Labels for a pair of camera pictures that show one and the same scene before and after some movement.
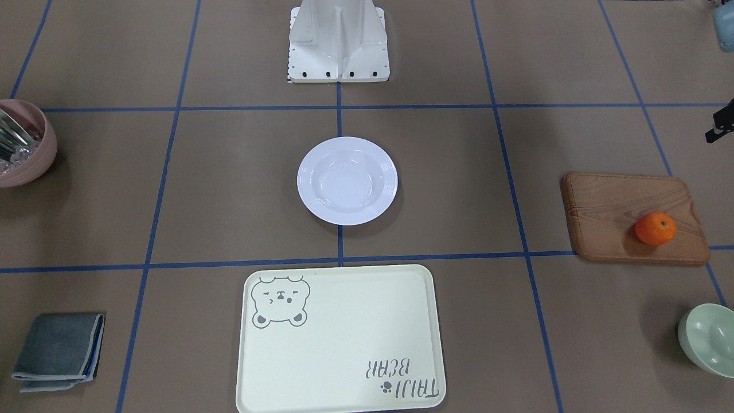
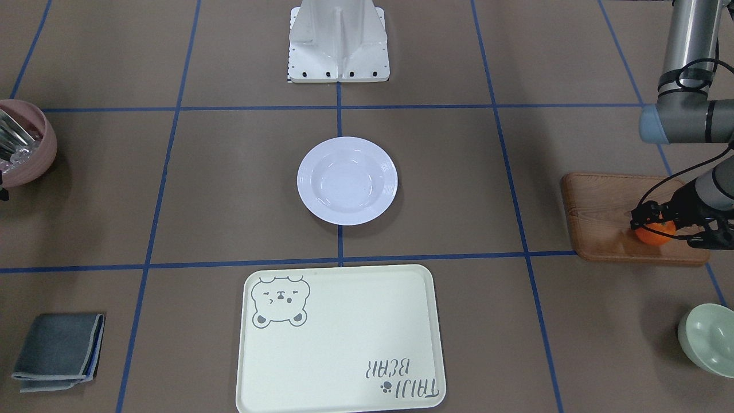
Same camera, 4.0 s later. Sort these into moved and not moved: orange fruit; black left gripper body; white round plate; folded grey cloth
Moved: black left gripper body
Not moved: white round plate; orange fruit; folded grey cloth
